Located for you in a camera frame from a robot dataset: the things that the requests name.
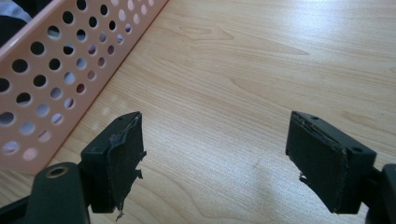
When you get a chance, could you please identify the dark cloth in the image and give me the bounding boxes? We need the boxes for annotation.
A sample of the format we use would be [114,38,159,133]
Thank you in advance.
[0,0,60,49]

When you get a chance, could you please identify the pink perforated plastic basket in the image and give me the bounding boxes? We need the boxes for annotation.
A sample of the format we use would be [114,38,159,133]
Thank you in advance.
[0,0,170,175]

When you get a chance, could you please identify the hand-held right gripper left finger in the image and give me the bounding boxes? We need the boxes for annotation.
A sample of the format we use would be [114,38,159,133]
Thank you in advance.
[79,111,148,222]

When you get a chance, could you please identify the white cloth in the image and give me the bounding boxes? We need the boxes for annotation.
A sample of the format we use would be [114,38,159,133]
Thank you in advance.
[0,0,33,23]

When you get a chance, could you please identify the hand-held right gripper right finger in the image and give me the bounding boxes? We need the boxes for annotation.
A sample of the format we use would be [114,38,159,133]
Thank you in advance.
[285,110,377,215]

